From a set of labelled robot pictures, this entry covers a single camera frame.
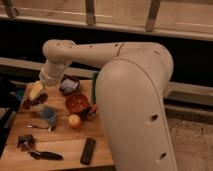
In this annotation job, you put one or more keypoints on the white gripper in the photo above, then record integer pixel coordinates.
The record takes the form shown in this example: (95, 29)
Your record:
(50, 75)

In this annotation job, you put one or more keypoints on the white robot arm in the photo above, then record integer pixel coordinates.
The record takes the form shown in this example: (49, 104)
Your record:
(129, 97)

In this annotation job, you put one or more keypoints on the dark bowl with cloth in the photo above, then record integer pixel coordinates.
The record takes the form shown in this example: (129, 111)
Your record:
(69, 85)

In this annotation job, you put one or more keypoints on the red bowl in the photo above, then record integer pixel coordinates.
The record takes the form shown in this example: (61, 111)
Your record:
(76, 103)

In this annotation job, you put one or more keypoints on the bunch of dark grapes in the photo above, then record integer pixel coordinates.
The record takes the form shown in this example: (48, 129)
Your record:
(28, 103)

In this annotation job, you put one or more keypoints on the blue brush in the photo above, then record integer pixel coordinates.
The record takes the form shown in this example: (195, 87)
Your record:
(49, 115)

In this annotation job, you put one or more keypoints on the yellow red apple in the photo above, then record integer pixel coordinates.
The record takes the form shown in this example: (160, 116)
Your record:
(74, 121)

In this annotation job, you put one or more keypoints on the wooden cutting board table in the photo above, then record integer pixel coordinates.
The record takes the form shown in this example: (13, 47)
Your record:
(63, 140)

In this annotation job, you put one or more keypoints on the metal binder clip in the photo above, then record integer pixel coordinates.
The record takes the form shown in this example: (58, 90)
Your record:
(25, 142)

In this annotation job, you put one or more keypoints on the green plastic tray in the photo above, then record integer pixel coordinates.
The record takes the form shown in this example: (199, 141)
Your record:
(93, 86)

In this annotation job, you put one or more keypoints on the black remote control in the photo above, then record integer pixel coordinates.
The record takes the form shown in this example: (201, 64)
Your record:
(88, 150)

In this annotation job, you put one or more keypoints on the red handled tool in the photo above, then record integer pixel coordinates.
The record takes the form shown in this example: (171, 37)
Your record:
(90, 112)

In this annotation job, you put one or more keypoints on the black handled utensil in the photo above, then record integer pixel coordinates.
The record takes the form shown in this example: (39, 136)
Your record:
(45, 155)

